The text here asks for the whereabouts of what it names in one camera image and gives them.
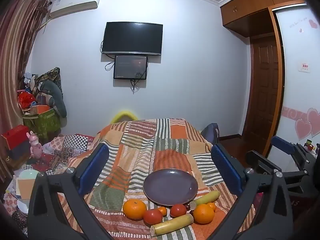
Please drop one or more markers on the large orange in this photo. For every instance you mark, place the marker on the large orange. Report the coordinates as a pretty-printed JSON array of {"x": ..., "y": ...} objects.
[
  {"x": 134, "y": 210},
  {"x": 203, "y": 214}
]

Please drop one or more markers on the greenish yellow banana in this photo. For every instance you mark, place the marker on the greenish yellow banana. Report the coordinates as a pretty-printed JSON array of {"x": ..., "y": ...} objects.
[{"x": 207, "y": 197}]

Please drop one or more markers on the grey plush toy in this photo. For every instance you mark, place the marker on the grey plush toy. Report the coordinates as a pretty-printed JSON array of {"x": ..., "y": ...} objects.
[{"x": 56, "y": 96}]

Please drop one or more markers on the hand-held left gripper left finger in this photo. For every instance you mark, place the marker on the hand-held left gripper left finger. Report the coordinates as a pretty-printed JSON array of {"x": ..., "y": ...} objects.
[{"x": 95, "y": 163}]

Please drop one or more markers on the red tomato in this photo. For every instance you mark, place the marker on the red tomato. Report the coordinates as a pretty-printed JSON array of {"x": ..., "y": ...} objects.
[
  {"x": 178, "y": 210},
  {"x": 152, "y": 216}
]

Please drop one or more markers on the dark red date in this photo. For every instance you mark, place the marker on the dark red date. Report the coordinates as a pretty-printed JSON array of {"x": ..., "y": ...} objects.
[{"x": 187, "y": 207}]

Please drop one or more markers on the brown cardboard sheet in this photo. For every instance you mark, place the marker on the brown cardboard sheet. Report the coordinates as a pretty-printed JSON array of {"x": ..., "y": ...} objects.
[{"x": 26, "y": 188}]

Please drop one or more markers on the black wall television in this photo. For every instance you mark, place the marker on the black wall television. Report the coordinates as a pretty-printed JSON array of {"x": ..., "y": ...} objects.
[{"x": 132, "y": 38}]

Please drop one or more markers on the white heart-print wardrobe door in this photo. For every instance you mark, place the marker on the white heart-print wardrobe door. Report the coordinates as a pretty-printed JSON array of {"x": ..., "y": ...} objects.
[{"x": 297, "y": 92}]

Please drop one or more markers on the white air conditioner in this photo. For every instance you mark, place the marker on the white air conditioner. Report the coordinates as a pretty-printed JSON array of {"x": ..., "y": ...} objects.
[{"x": 75, "y": 3}]

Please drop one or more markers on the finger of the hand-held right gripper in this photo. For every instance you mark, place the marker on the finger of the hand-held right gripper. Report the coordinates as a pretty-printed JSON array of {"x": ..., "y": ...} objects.
[
  {"x": 260, "y": 160},
  {"x": 282, "y": 145}
]

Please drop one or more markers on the small tangerine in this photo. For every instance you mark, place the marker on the small tangerine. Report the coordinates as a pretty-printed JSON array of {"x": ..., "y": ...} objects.
[
  {"x": 163, "y": 210},
  {"x": 212, "y": 205}
]

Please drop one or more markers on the purple plate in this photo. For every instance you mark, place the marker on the purple plate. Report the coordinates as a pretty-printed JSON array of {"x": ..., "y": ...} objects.
[{"x": 170, "y": 186}]

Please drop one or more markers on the small black monitor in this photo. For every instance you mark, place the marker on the small black monitor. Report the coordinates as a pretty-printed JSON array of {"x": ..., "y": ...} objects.
[{"x": 130, "y": 66}]

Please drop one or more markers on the brown wooden door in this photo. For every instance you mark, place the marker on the brown wooden door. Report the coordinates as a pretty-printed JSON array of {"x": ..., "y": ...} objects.
[{"x": 265, "y": 85}]

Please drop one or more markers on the dark patterned cushion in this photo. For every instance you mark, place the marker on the dark patterned cushion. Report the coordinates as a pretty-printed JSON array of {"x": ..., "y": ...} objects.
[{"x": 51, "y": 76}]

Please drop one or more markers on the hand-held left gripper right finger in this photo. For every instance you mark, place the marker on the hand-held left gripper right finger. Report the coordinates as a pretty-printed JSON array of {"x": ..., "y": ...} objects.
[{"x": 226, "y": 172}]

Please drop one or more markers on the striped patchwork blanket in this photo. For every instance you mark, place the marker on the striped patchwork blanket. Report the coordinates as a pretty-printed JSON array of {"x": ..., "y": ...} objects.
[{"x": 140, "y": 150}]

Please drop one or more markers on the striped brown curtain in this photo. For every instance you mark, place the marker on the striped brown curtain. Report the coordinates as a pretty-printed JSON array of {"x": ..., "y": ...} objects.
[{"x": 17, "y": 55}]

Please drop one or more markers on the red lidded box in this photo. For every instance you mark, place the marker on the red lidded box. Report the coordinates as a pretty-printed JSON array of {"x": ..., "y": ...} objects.
[{"x": 15, "y": 137}]

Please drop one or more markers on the pink toy figure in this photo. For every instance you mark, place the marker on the pink toy figure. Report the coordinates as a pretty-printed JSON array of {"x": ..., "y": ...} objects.
[{"x": 35, "y": 145}]

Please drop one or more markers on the wooden overhead cabinet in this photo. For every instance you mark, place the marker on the wooden overhead cabinet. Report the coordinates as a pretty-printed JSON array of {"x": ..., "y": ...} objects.
[{"x": 250, "y": 7}]

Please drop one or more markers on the checkered quilt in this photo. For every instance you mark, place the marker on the checkered quilt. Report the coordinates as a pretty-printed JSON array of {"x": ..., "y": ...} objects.
[{"x": 72, "y": 142}]

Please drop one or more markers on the red plastic bag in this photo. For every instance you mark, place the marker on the red plastic bag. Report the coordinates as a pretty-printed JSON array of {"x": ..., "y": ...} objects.
[{"x": 26, "y": 100}]

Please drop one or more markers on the green storage box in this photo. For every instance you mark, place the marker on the green storage box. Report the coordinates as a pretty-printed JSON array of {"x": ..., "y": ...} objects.
[{"x": 43, "y": 123}]

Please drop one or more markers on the pale green bowl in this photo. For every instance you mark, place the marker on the pale green bowl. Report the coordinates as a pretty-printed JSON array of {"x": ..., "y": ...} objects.
[{"x": 27, "y": 173}]

